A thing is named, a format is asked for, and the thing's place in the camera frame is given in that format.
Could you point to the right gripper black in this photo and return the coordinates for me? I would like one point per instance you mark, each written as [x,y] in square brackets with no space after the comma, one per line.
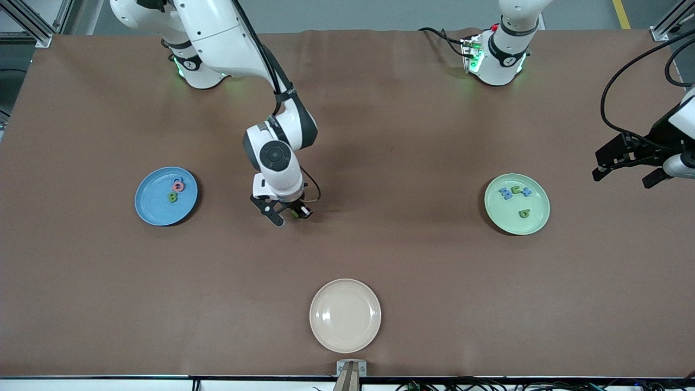
[296,207]

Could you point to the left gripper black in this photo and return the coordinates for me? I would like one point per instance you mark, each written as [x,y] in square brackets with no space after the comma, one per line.
[653,143]

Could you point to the blue foam letter x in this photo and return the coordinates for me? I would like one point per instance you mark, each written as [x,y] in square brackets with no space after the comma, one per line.
[525,191]

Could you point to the pink foam letter Q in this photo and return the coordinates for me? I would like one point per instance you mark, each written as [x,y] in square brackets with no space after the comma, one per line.
[178,187]

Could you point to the blue foam letter m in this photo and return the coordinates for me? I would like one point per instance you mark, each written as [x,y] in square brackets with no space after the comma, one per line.
[505,191]

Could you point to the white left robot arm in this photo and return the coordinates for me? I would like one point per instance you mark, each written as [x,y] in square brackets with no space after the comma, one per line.
[505,54]

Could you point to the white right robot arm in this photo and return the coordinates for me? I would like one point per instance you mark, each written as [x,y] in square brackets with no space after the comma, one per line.
[217,38]

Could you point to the cream plate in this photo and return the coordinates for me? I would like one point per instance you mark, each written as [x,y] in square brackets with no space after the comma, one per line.
[345,315]

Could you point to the light green plate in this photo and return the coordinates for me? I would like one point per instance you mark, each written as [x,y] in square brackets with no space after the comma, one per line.
[505,217]

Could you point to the blue plate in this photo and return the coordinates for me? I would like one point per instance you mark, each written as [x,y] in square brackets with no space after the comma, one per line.
[155,209]

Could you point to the brown table cover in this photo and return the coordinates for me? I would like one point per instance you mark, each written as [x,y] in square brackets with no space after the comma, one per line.
[380,108]

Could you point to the base connector box green light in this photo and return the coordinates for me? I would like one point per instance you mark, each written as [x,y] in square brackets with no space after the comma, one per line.
[472,54]

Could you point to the aluminium frame post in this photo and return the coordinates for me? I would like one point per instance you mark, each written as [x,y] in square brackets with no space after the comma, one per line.
[659,35]
[43,39]

